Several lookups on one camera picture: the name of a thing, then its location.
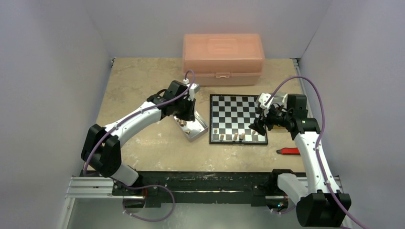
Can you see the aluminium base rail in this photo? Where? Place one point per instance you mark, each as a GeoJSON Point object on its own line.
{"type": "Point", "coordinates": [158, 187]}

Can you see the gold metal tin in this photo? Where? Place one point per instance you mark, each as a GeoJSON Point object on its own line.
{"type": "Point", "coordinates": [278, 127]}

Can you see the pink plastic storage box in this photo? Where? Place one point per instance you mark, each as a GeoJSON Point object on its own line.
{"type": "Point", "coordinates": [223, 59]}

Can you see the light wooden chess pieces pile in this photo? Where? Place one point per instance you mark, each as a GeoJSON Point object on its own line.
{"type": "Point", "coordinates": [183, 126]}

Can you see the red black utility knife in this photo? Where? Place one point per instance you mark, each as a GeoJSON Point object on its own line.
{"type": "Point", "coordinates": [288, 151]}

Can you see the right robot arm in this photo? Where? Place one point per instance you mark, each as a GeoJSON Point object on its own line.
{"type": "Point", "coordinates": [320, 203]}

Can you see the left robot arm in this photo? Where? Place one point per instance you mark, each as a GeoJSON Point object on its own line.
{"type": "Point", "coordinates": [102, 147]}

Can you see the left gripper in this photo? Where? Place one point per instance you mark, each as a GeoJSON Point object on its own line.
{"type": "Point", "coordinates": [189, 115]}

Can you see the black white chess board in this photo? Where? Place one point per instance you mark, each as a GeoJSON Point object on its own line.
{"type": "Point", "coordinates": [233, 113]}

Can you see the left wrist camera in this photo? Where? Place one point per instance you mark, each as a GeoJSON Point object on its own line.
{"type": "Point", "coordinates": [193, 89]}

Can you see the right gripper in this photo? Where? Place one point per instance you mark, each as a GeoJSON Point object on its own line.
{"type": "Point", "coordinates": [263, 119]}

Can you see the silver pink metal tin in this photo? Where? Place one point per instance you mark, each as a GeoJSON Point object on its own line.
{"type": "Point", "coordinates": [198, 127]}

